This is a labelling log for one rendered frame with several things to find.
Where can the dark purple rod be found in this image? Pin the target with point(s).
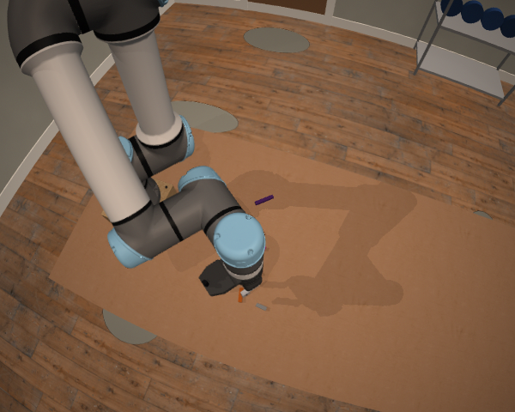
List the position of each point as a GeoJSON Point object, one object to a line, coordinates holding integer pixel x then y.
{"type": "Point", "coordinates": [265, 199]}

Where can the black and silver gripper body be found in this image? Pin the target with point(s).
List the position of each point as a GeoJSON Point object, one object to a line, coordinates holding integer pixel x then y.
{"type": "Point", "coordinates": [217, 279]}

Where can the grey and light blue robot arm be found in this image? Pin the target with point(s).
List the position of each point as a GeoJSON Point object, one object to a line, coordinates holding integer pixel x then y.
{"type": "Point", "coordinates": [142, 229]}

